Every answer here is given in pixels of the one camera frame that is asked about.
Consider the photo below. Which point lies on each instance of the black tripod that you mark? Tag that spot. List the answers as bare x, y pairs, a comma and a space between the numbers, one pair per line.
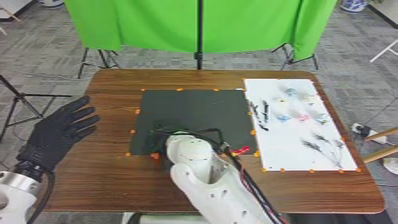
20, 100

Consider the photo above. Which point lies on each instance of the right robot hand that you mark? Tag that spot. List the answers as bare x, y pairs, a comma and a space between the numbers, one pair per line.
161, 140

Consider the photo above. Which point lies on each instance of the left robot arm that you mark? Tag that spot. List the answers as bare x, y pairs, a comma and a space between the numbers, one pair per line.
15, 200

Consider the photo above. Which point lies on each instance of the blue flower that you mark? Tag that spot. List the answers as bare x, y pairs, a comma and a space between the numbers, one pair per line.
290, 91

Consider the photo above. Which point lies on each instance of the white sheet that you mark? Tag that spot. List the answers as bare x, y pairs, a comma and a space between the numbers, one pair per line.
296, 133

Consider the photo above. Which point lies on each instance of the blue and white vase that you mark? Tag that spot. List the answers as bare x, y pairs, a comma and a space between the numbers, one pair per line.
54, 2
354, 4

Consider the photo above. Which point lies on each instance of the dark mat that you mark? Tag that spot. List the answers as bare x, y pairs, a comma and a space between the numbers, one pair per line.
196, 113

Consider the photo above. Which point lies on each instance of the white flower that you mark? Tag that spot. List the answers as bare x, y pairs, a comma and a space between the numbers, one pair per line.
308, 97

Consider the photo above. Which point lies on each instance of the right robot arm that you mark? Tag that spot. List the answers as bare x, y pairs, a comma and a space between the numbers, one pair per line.
205, 173

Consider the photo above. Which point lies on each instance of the wooden chair legs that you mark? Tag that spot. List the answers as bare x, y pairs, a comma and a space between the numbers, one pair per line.
379, 145

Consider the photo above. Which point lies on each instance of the yellow flower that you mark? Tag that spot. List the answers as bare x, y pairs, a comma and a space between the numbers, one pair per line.
281, 103

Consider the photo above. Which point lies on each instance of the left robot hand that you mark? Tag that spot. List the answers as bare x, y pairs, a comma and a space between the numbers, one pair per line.
56, 133

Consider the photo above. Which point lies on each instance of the black stand pole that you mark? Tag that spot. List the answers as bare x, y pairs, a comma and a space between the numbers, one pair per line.
200, 33

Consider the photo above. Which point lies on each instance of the bunch of green sprigs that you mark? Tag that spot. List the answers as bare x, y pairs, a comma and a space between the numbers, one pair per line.
322, 144

